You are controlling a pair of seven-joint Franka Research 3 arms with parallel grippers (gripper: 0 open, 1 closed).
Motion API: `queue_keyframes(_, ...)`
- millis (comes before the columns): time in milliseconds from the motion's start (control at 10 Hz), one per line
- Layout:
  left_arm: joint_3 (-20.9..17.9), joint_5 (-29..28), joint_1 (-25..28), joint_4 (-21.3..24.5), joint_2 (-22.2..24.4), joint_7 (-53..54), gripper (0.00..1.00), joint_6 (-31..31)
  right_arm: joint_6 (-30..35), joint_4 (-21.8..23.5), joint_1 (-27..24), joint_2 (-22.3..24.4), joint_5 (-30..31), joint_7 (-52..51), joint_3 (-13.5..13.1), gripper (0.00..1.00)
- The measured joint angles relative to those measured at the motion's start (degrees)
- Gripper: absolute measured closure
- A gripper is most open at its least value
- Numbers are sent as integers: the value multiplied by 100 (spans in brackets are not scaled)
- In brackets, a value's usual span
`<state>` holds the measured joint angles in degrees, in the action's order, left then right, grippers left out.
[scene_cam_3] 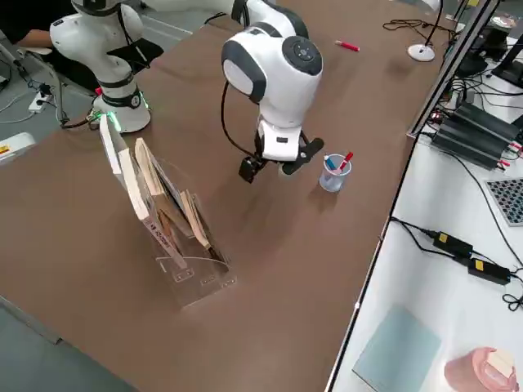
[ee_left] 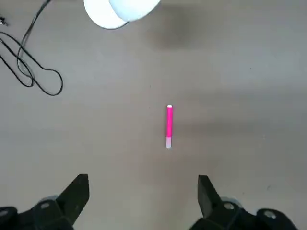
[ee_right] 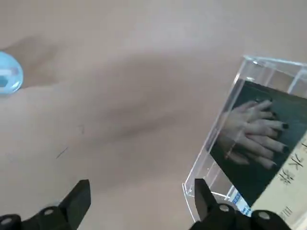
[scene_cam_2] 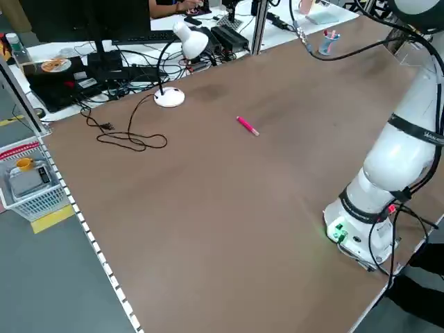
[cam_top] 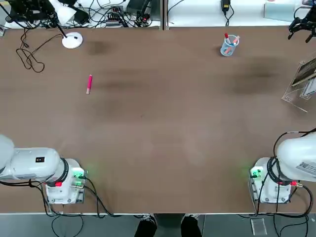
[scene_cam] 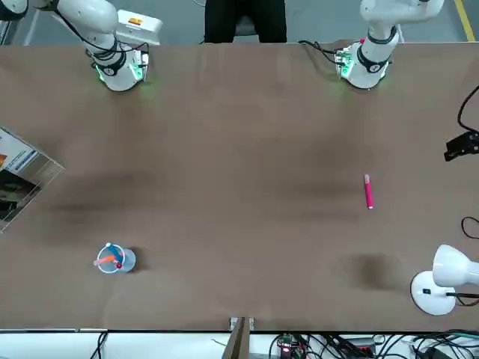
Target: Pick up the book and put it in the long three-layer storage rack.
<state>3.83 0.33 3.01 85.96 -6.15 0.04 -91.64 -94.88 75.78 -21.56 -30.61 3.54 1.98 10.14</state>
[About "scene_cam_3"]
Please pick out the pink highlighter pen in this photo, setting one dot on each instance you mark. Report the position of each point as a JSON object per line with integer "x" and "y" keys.
{"x": 349, "y": 46}

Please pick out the dark book with hands cover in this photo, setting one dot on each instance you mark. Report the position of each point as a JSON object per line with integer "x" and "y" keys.
{"x": 196, "y": 220}

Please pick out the aluminium frame post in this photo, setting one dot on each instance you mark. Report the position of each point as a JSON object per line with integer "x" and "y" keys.
{"x": 445, "y": 73}

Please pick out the pink lidded container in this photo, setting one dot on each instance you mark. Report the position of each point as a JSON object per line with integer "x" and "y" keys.
{"x": 466, "y": 371}

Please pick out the white device with label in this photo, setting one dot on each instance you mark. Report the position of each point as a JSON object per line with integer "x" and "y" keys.
{"x": 16, "y": 147}

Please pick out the black power adapter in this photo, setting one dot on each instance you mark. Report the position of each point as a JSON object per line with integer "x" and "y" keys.
{"x": 488, "y": 269}
{"x": 451, "y": 243}

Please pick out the black finned power supply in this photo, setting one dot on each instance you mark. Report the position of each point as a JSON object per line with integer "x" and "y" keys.
{"x": 474, "y": 134}

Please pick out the red capped marker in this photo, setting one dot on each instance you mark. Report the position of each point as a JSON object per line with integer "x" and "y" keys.
{"x": 348, "y": 157}

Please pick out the clear plastic pen cup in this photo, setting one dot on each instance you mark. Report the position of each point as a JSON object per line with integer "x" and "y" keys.
{"x": 333, "y": 183}

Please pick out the blue marker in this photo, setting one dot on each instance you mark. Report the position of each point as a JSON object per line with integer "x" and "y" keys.
{"x": 334, "y": 162}

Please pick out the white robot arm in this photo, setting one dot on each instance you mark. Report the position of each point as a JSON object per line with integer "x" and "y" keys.
{"x": 269, "y": 90}

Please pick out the black perforated panel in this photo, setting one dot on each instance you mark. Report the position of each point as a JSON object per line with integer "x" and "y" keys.
{"x": 508, "y": 200}

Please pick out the pale blue-grey sheet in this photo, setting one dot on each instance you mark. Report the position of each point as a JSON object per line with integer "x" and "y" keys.
{"x": 396, "y": 351}

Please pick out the large white book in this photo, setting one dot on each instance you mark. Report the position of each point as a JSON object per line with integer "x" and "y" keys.
{"x": 122, "y": 171}

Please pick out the white desk lamp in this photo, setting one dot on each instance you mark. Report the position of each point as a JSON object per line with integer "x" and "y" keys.
{"x": 421, "y": 53}

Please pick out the person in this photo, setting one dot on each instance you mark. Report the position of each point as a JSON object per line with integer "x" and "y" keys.
{"x": 24, "y": 16}

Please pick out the clear acrylic three-tier rack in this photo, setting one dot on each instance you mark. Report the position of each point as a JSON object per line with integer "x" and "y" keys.
{"x": 204, "y": 286}

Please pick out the white side table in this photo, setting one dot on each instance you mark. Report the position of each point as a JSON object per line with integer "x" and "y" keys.
{"x": 429, "y": 286}

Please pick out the white power strip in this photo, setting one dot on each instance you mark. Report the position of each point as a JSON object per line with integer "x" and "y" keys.
{"x": 38, "y": 104}

